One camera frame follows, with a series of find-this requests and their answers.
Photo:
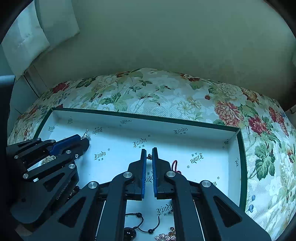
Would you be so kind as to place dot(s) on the floral quilted cloth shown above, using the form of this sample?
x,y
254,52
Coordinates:
x,y
161,97

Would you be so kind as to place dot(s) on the white hanging cloth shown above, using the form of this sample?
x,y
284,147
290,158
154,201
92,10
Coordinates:
x,y
60,18

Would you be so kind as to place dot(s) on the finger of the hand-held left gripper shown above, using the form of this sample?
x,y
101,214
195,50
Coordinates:
x,y
78,148
62,144

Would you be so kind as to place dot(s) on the white stitched pillow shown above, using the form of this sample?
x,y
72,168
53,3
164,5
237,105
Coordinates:
x,y
23,44

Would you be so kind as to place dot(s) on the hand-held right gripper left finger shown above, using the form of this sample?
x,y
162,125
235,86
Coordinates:
x,y
143,176

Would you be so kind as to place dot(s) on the green box with white lining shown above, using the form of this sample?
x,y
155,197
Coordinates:
x,y
185,148

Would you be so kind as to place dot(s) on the silver rhinestone brooch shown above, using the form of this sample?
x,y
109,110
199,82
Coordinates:
x,y
86,134

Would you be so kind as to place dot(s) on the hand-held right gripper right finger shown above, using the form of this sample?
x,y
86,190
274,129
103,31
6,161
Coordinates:
x,y
154,180

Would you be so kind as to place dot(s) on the gold rhinestone brooch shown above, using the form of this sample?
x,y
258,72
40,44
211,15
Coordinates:
x,y
165,236

